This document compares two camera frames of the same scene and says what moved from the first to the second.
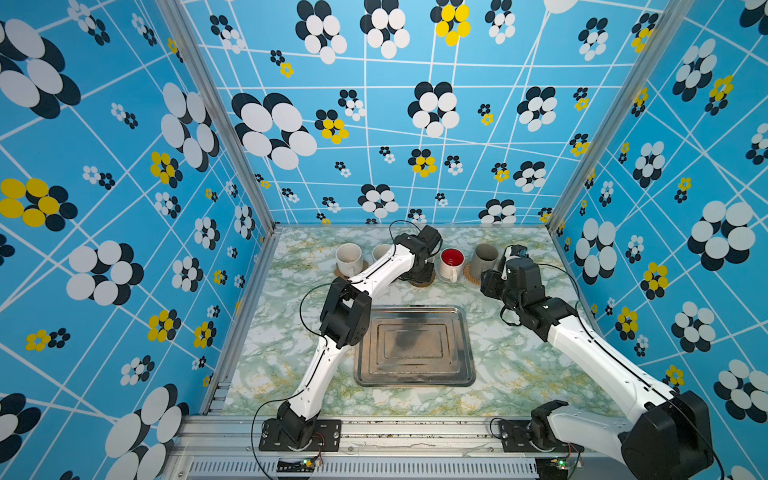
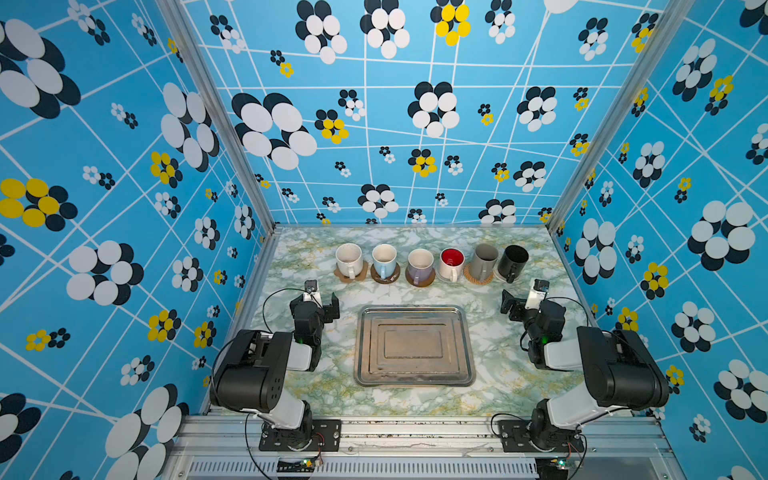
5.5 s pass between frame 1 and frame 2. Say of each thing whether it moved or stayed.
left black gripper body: moved
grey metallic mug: stayed
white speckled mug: stayed
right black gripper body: moved
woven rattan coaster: stayed
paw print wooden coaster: stayed
